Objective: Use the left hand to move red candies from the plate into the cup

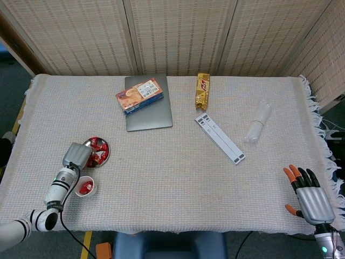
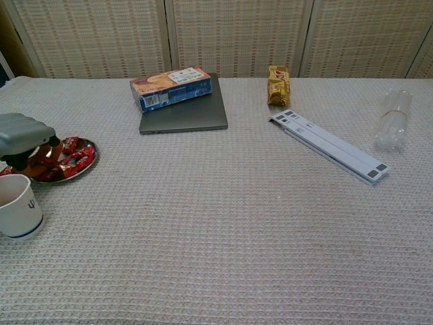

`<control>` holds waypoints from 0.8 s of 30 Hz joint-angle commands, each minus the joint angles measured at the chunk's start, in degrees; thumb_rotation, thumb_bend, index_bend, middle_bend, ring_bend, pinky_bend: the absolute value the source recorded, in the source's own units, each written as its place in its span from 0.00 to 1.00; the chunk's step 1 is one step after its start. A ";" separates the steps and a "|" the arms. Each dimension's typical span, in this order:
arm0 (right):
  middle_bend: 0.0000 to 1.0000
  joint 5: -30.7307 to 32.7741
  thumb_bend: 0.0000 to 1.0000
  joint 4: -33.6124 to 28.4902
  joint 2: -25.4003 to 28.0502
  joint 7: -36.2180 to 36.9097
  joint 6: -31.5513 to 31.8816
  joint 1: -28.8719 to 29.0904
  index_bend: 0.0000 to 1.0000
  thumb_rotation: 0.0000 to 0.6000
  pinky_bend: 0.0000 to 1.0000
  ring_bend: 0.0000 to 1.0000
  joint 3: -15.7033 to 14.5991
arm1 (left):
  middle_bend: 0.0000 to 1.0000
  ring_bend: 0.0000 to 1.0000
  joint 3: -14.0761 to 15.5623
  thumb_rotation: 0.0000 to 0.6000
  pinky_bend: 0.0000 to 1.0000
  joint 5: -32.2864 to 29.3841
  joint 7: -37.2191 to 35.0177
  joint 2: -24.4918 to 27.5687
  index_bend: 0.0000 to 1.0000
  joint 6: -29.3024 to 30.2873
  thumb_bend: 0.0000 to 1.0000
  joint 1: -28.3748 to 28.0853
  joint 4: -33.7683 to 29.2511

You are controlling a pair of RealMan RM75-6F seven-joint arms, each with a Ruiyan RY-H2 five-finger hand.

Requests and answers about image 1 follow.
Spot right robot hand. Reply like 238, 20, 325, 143
282, 164, 336, 225

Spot white flat remote strip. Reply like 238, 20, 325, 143
194, 113, 246, 165

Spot white paper cup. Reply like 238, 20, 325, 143
74, 175, 98, 197

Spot brown wooden screen frame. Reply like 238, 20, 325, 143
0, 10, 52, 78

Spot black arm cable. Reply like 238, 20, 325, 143
59, 161, 98, 259

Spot gold snack packet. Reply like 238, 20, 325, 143
195, 72, 211, 112

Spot orange block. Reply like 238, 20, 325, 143
95, 242, 113, 259

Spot clear plastic tube bundle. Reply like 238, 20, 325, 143
244, 99, 273, 144

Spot black floor cable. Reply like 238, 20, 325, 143
234, 231, 254, 258

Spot grey closed laptop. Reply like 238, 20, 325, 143
124, 72, 174, 132

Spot red candy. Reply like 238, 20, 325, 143
78, 181, 94, 195

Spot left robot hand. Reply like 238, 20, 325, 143
61, 142, 93, 171

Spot woven folding screen panel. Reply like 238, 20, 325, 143
217, 0, 334, 78
280, 0, 345, 108
123, 0, 238, 77
0, 0, 138, 77

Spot orange and blue biscuit box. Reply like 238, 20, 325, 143
115, 77, 164, 116

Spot round metal plate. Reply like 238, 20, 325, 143
82, 137, 111, 169

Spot person in dark clothing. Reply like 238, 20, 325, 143
0, 131, 14, 168

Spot heap of red candies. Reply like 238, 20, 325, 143
86, 137, 108, 167

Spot white woven tablecloth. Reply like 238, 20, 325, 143
0, 73, 345, 238

